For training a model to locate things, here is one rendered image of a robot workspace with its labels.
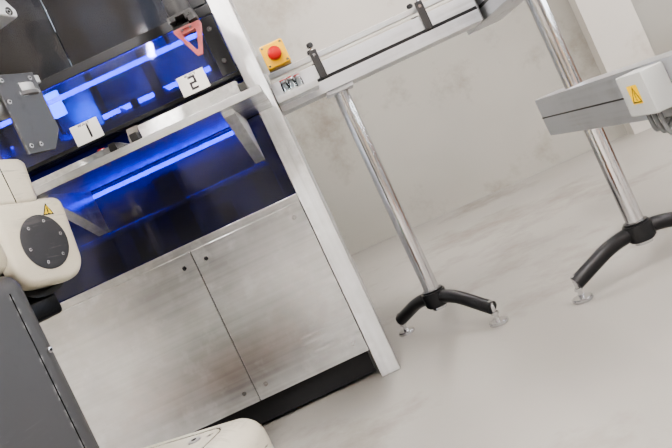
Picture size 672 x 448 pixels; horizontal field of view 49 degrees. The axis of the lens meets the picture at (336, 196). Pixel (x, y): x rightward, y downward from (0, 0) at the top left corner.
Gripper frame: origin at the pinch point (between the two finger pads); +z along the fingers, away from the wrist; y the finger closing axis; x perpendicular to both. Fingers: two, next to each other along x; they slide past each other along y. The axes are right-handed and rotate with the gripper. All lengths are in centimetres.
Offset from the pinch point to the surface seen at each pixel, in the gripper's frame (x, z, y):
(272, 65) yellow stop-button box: -14.7, 5.5, 36.4
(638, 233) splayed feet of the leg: -84, 92, 17
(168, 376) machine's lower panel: 53, 74, 36
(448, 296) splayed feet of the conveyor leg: -32, 91, 45
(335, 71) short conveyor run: -31, 14, 48
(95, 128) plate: 40, -1, 37
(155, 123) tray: 17.1, 10.8, -0.3
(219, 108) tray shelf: 1.4, 14.6, -3.1
